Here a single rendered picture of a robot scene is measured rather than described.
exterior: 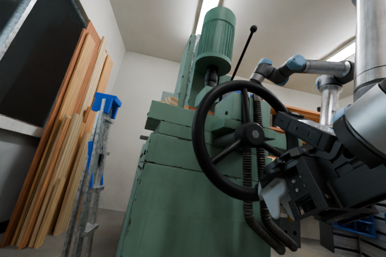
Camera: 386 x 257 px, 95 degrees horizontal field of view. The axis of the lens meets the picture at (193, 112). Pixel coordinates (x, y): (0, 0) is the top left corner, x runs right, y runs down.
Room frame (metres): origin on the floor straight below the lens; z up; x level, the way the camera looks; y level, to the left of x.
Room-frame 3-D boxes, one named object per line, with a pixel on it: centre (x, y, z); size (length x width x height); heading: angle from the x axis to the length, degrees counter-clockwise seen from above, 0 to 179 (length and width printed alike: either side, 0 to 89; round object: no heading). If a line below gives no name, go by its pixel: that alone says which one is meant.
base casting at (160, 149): (0.86, -0.03, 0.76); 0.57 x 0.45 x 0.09; 15
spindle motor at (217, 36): (0.74, -0.06, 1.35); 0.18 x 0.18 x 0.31
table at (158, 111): (0.66, -0.14, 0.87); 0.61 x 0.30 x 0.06; 105
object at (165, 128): (0.69, -0.07, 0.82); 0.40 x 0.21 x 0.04; 105
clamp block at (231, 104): (0.57, -0.16, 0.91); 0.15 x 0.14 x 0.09; 105
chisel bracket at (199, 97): (0.76, -0.05, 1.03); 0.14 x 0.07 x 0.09; 15
